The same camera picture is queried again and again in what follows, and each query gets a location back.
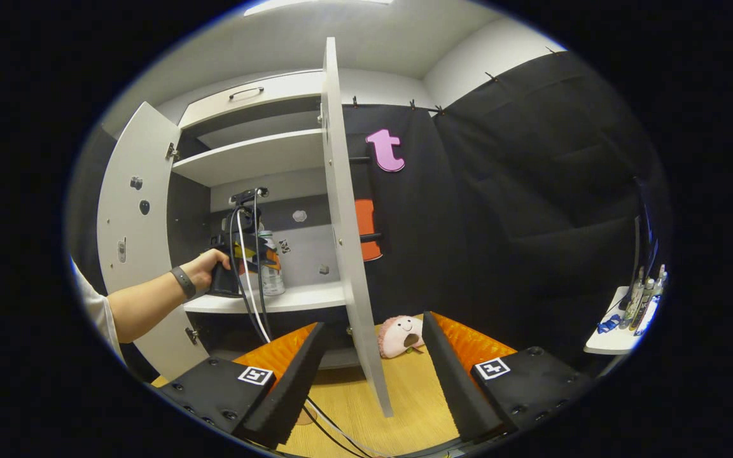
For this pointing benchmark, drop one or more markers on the slim bottle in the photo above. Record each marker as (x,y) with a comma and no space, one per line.
(646,305)
(661,280)
(634,302)

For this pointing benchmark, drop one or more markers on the long ceiling light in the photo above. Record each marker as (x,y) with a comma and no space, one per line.
(315,5)

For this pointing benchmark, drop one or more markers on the pink plush toy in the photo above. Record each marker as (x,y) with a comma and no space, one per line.
(395,337)

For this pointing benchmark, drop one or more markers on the white bottle green band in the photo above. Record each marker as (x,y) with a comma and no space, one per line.
(272,280)

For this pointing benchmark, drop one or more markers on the white side table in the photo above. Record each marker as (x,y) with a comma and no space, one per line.
(608,341)

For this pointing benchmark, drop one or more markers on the white shirt sleeve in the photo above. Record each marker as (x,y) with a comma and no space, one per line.
(96,312)

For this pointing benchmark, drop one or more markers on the dark upright panel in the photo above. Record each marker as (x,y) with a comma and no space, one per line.
(643,235)

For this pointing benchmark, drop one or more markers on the metal door hinge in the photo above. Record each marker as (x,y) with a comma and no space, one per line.
(192,335)
(171,151)

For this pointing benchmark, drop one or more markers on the small blue object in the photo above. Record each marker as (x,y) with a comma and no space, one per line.
(608,324)

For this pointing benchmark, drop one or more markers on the black backdrop cloth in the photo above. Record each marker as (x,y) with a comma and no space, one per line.
(500,222)

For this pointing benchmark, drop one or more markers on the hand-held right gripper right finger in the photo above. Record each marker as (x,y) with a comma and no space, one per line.
(459,388)

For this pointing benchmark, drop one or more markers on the dark wristband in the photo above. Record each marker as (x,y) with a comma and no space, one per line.
(183,283)

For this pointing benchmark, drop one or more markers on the round brown coaster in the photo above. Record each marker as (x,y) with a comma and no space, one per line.
(308,418)

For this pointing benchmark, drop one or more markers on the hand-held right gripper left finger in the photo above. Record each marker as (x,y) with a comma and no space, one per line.
(290,388)

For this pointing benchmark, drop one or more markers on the white cabinet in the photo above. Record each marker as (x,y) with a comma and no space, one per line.
(290,298)

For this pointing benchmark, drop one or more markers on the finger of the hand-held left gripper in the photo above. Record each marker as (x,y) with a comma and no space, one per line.
(265,257)

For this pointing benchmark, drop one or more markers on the white cabinet door cat sticker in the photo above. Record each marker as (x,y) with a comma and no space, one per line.
(347,254)

